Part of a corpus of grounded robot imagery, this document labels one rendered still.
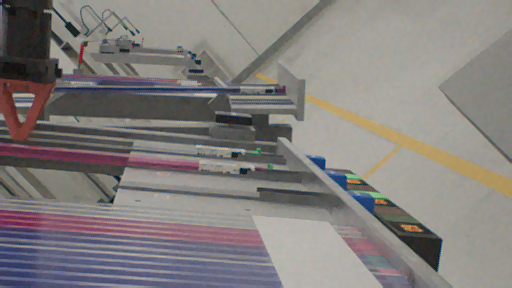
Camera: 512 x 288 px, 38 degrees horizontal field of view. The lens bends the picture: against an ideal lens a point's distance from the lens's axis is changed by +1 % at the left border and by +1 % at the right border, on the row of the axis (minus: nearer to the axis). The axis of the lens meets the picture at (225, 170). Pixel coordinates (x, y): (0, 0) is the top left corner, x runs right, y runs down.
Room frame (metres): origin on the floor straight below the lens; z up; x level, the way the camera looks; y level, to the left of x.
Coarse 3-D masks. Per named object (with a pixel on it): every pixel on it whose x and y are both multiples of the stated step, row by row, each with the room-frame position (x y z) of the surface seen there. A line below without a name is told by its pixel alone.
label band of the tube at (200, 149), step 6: (198, 150) 0.88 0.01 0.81; (204, 150) 0.88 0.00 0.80; (210, 150) 0.88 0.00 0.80; (216, 150) 0.88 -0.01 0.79; (222, 150) 0.88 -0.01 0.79; (228, 150) 0.88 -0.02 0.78; (234, 150) 0.88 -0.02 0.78; (240, 150) 0.88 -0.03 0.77; (222, 156) 0.88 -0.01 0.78; (228, 156) 0.88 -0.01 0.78; (234, 156) 0.88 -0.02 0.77
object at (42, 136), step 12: (0, 132) 0.89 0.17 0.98; (36, 132) 0.89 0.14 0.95; (48, 132) 0.90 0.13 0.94; (84, 144) 0.89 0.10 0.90; (96, 144) 0.89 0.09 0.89; (108, 144) 0.89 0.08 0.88; (120, 144) 0.89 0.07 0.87; (132, 144) 0.89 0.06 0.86; (144, 144) 0.89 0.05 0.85; (156, 144) 0.89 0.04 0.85; (168, 144) 0.89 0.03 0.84; (180, 144) 0.89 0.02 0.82; (192, 144) 0.90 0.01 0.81
